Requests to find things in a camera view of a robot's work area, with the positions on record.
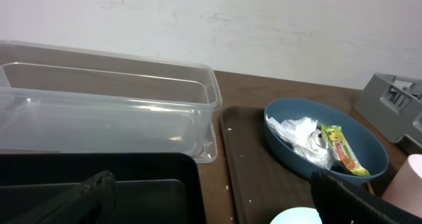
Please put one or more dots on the light blue small bowl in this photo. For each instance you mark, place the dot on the light blue small bowl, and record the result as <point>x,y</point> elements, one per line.
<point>298,215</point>

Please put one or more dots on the pink cup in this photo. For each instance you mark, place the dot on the pink cup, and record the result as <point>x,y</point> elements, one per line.
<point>405,189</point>

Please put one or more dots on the clear plastic waste bin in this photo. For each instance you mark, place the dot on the clear plastic waste bin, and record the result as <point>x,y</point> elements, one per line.
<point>66,100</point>

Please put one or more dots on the brown serving tray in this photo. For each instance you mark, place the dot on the brown serving tray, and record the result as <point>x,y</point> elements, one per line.
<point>261,187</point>

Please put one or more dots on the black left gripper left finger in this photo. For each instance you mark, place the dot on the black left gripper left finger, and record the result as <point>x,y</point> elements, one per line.
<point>91,201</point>

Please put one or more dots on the white tissue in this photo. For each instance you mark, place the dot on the white tissue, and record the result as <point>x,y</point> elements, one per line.
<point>305,138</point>

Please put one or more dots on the blue plate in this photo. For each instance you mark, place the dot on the blue plate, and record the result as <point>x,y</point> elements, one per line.
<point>369,151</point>

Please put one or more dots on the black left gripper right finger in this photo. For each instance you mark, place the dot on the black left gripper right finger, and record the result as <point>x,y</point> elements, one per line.
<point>339,201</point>

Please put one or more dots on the black plastic tray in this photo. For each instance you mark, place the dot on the black plastic tray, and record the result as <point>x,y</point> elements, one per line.
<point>151,188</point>

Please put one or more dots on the green yellow snack wrapper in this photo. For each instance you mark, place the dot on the green yellow snack wrapper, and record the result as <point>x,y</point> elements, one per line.
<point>345,160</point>

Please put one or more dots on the grey dishwasher rack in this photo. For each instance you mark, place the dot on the grey dishwasher rack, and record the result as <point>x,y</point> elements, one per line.
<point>392,104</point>

